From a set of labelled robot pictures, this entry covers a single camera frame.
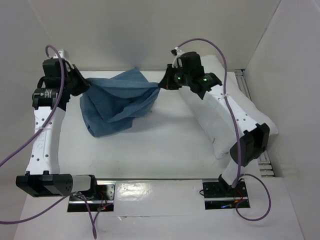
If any blue pillowcase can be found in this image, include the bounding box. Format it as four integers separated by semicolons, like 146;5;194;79
79;68;160;138

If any white pillow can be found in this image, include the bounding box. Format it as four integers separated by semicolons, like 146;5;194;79
177;54;278;160

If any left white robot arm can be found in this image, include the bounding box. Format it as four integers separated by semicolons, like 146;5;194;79
15;59;99;200

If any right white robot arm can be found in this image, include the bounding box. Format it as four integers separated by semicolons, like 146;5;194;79
159;51;277;196

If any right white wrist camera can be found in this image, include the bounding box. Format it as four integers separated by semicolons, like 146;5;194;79
171;46;185;68

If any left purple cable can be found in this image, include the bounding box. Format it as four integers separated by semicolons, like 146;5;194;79
0;44;113;240

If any purple cable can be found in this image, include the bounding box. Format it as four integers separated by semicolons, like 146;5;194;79
174;38;270;221
0;44;113;240

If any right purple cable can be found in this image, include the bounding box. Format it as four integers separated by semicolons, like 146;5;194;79
174;38;270;221

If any aluminium rail frame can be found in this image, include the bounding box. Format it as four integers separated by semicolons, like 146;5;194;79
234;68;276;178

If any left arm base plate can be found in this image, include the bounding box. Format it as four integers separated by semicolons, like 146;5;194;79
67;179;116;213

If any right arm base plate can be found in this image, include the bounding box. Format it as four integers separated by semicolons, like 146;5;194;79
199;180;250;210

